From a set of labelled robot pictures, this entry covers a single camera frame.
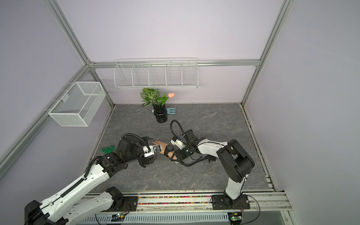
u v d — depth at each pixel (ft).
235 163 1.50
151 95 2.90
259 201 2.47
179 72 3.37
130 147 1.85
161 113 3.39
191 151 2.28
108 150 3.08
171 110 3.83
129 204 2.41
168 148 2.77
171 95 2.91
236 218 2.37
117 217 2.36
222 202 2.41
